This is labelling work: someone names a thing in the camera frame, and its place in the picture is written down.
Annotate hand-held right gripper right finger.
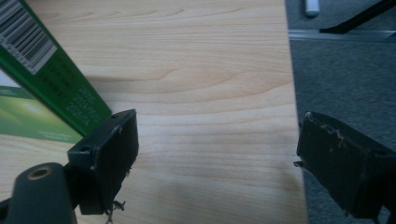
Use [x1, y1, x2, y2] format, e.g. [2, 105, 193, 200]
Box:
[293, 111, 396, 224]

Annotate green cardboard box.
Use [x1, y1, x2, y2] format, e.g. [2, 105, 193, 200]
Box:
[0, 0, 113, 145]

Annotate metal floor rail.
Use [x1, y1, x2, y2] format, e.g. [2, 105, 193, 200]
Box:
[288, 29, 396, 44]

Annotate black stand leg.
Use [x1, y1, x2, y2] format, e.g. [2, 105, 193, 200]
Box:
[318, 0, 396, 35]

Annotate white cylindrical object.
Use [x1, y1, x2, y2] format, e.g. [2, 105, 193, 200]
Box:
[304, 0, 321, 18]

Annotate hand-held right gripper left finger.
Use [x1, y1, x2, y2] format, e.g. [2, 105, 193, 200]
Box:
[64, 108, 140, 224]

